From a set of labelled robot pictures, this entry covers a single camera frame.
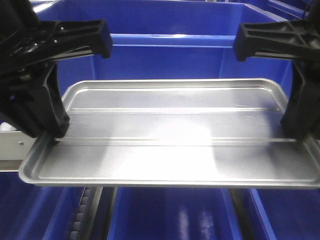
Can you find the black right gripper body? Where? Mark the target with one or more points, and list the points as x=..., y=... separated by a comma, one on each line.
x=289, y=40

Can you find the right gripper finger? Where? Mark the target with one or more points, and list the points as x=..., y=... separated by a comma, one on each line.
x=302, y=114

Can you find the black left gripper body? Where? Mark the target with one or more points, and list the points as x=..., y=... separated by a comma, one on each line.
x=55, y=40

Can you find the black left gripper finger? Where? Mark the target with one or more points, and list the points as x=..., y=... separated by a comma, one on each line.
x=30, y=101

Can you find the silver ribbed metal tray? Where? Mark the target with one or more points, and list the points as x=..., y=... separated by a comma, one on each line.
x=174, y=132

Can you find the steel front crossbar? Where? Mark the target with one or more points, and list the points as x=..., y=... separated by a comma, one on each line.
x=14, y=148

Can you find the lower right blue bin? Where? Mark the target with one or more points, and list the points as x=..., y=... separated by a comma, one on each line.
x=284, y=214

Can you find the lower left blue bin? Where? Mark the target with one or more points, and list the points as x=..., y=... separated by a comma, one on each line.
x=30, y=212

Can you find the large blue plastic bin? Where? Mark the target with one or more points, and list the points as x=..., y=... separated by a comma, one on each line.
x=161, y=39

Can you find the lower centre blue bin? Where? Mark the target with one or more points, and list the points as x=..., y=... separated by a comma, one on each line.
x=155, y=213

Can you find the lower left roller rail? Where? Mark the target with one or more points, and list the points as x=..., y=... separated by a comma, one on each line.
x=84, y=219

